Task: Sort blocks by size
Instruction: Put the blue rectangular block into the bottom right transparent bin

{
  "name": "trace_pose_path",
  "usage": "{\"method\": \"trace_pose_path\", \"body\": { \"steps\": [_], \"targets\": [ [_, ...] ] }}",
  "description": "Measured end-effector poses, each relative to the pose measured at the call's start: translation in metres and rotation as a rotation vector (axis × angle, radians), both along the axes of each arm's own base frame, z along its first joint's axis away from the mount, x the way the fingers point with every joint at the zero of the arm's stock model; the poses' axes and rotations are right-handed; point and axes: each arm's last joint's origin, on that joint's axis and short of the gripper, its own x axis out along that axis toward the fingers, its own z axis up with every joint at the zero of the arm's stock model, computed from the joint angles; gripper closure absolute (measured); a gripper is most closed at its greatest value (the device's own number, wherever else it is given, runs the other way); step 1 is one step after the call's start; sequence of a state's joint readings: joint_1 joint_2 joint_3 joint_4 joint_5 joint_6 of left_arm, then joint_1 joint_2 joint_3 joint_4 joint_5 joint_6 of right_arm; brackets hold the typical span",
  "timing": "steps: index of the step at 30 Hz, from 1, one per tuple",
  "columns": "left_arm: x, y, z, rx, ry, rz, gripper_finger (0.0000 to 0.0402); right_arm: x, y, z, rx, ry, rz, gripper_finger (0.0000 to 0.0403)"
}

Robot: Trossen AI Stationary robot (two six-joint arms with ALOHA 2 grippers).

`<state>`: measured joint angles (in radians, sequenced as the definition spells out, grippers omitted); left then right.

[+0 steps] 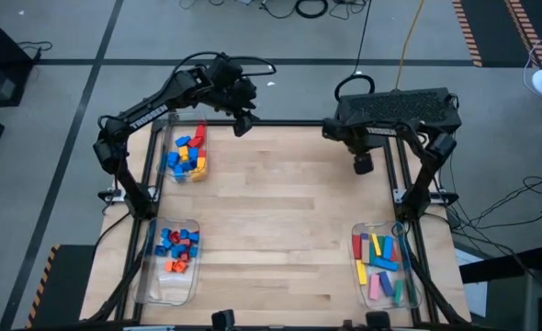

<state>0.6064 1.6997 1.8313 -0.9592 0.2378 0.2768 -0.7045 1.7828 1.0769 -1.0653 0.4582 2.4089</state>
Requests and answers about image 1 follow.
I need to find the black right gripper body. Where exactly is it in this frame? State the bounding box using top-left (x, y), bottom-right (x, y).
top-left (322, 117), bottom-right (373, 156)

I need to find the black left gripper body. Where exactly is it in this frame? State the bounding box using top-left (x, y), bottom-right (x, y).
top-left (206, 57), bottom-right (258, 116)

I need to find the small clear plastic bin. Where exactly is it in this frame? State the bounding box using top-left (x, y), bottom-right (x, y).
top-left (160, 109), bottom-right (209, 185)

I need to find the large clear plastic bin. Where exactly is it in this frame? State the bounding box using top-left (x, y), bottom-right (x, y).
top-left (348, 221), bottom-right (423, 310)
top-left (132, 217), bottom-right (202, 307)

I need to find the black computer case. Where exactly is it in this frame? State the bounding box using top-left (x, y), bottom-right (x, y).
top-left (333, 86), bottom-right (463, 153)

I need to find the hazard striped floor tape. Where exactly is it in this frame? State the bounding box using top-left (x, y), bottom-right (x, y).
top-left (504, 0), bottom-right (542, 69)
top-left (452, 0), bottom-right (483, 68)

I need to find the black rounded object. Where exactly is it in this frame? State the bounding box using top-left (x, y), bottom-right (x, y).
top-left (210, 309), bottom-right (236, 331)
top-left (365, 311), bottom-right (391, 331)

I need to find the black cabinet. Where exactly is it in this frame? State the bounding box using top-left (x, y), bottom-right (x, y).
top-left (0, 8), bottom-right (38, 109)

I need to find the black hazard-edged floor mat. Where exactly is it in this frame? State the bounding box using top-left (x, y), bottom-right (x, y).
top-left (25, 243), bottom-right (97, 330)

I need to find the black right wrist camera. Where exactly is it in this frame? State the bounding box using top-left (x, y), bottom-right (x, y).
top-left (353, 154), bottom-right (374, 176)

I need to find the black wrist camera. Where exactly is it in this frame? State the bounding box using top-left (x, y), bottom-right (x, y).
top-left (353, 154), bottom-right (374, 176)
top-left (232, 112), bottom-right (261, 138)

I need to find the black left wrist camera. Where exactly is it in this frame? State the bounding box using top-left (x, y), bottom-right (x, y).
top-left (232, 112), bottom-right (261, 138)

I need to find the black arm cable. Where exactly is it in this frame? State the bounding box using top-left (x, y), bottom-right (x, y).
top-left (172, 51), bottom-right (277, 88)

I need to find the black cable coil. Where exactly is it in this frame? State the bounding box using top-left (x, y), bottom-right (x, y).
top-left (294, 0), bottom-right (330, 19)
top-left (333, 73), bottom-right (376, 101)

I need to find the yellow cable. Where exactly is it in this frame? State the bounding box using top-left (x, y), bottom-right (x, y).
top-left (393, 0), bottom-right (426, 91)

